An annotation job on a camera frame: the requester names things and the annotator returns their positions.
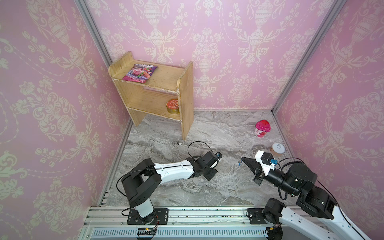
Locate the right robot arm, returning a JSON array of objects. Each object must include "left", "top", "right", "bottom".
[{"left": 241, "top": 151, "right": 369, "bottom": 240}]

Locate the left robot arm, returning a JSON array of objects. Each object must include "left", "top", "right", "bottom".
[{"left": 118, "top": 151, "right": 223, "bottom": 222}]

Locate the white round container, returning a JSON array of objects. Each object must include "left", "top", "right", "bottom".
[{"left": 270, "top": 143, "right": 286, "bottom": 157}]

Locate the pink lid cup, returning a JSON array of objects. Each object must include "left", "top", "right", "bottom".
[{"left": 255, "top": 120, "right": 271, "bottom": 138}]

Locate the red lid tin can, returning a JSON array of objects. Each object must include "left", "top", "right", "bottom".
[{"left": 166, "top": 99, "right": 180, "bottom": 115}]

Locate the wooden shelf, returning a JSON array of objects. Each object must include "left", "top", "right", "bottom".
[{"left": 108, "top": 52, "right": 194, "bottom": 140}]

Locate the purple snack packet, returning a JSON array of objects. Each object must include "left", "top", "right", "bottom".
[{"left": 123, "top": 64, "right": 158, "bottom": 83}]

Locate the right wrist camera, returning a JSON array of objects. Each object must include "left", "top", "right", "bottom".
[{"left": 255, "top": 151, "right": 278, "bottom": 176}]

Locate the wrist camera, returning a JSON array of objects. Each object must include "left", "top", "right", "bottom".
[
  {"left": 215, "top": 152, "right": 223, "bottom": 161},
  {"left": 255, "top": 151, "right": 278, "bottom": 176}
]

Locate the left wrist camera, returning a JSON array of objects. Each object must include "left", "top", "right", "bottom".
[{"left": 215, "top": 152, "right": 223, "bottom": 161}]

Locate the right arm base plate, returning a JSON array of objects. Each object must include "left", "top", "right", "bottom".
[{"left": 246, "top": 208, "right": 267, "bottom": 225}]

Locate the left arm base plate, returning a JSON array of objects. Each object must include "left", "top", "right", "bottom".
[{"left": 127, "top": 208, "right": 169, "bottom": 225}]

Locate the perforated cable tray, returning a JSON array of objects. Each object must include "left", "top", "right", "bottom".
[{"left": 87, "top": 226, "right": 268, "bottom": 240}]

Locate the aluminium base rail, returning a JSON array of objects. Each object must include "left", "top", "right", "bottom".
[{"left": 83, "top": 205, "right": 319, "bottom": 228}]

